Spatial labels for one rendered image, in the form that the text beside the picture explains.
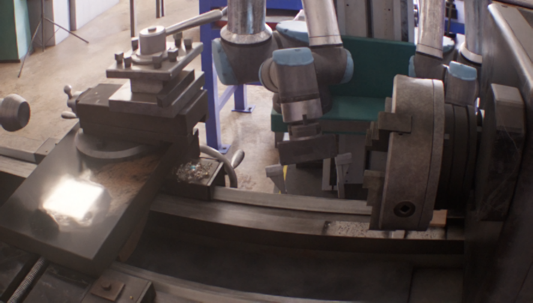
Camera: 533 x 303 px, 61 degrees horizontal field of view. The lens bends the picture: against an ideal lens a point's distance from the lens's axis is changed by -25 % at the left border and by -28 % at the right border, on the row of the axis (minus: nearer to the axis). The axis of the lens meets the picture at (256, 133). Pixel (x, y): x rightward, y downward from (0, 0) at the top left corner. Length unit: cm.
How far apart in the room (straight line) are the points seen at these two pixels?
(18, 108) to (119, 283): 45
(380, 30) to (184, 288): 126
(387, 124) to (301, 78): 56
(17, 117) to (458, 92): 105
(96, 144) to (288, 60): 47
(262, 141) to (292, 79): 187
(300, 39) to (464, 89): 62
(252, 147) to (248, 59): 147
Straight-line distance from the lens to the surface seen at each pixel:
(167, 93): 113
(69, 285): 102
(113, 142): 129
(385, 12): 197
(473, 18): 169
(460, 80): 137
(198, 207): 125
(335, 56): 149
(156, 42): 118
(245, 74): 173
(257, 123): 336
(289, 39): 176
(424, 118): 81
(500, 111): 65
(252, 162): 301
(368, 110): 189
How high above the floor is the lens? 155
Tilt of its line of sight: 28 degrees down
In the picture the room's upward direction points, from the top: 2 degrees counter-clockwise
